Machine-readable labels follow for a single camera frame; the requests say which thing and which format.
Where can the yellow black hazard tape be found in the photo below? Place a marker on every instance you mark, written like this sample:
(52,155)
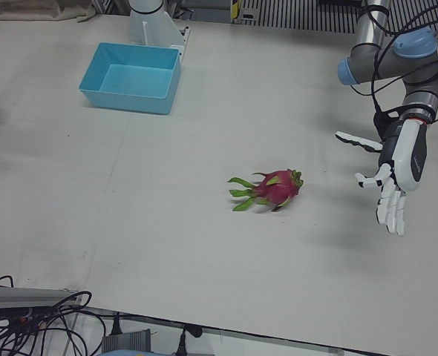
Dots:
(235,8)

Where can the light blue plastic bin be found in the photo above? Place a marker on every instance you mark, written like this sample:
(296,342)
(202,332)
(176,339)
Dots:
(137,79)

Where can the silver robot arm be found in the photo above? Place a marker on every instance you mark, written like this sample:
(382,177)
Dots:
(371,29)

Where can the ribbed gray panel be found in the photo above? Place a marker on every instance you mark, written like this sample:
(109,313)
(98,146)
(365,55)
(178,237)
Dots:
(308,16)

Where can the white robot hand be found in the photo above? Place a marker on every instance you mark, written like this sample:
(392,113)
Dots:
(410,155)

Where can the black hub orange ports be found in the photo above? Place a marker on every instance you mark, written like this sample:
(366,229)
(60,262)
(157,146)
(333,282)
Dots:
(22,316)

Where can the dark finned control box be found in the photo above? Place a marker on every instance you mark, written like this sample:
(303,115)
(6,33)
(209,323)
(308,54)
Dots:
(126,339)

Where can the pink dragon fruit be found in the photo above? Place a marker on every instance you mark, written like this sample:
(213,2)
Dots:
(278,189)

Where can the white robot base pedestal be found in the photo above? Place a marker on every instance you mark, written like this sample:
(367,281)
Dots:
(152,26)

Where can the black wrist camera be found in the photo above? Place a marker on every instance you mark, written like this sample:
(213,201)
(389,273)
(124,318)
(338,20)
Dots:
(381,124)

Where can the beige cloth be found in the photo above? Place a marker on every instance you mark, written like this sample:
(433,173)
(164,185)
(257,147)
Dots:
(26,9)

